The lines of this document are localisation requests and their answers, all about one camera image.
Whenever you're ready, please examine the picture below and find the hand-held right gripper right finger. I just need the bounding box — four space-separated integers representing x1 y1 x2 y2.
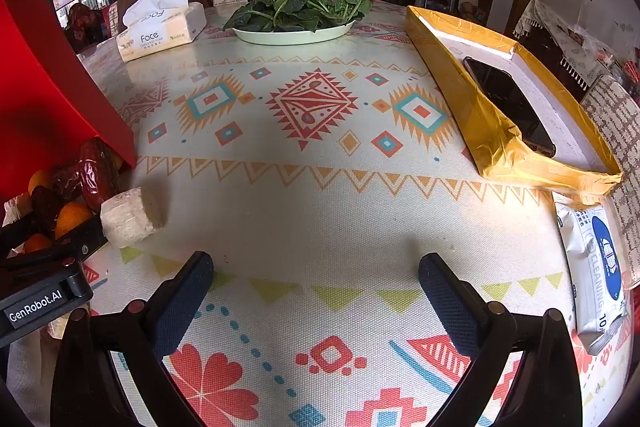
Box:
418 252 583 427

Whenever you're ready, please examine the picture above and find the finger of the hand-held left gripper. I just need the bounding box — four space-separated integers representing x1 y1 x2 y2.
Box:
0 218 36 255
0 216 108 272

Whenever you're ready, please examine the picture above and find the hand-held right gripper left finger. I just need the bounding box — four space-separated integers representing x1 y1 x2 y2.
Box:
50 251 216 427

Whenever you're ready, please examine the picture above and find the orange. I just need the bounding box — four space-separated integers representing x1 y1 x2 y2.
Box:
54 202 93 239
27 169 55 195
22 233 53 254

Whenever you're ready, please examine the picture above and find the dark red jujube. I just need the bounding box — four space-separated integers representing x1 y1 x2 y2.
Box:
31 184 63 235

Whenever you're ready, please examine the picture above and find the large red jujube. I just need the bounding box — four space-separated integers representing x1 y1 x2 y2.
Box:
80 138 121 212

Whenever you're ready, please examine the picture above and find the red box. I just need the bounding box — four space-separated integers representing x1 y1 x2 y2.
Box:
0 0 138 208

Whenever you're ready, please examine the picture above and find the wet wipes pack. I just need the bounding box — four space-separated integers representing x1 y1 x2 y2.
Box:
552 202 630 355

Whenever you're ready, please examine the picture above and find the patterned tablecloth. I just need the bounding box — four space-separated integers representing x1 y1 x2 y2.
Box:
7 2 631 427

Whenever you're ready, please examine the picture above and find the yellow taped box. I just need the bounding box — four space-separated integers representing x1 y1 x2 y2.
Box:
405 5 624 196

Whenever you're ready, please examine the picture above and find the black smartphone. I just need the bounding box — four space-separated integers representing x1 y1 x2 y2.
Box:
462 56 557 158

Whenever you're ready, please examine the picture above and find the tissue box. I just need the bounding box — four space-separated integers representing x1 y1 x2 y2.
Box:
116 0 207 62

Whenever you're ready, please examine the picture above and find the white oval plate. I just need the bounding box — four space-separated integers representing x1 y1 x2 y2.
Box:
232 19 357 46

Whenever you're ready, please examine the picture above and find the side table with fringed cloth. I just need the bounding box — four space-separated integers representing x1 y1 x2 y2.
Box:
512 0 631 102

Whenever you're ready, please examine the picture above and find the plate of green spinach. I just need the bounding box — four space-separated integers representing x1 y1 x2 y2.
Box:
222 0 373 32

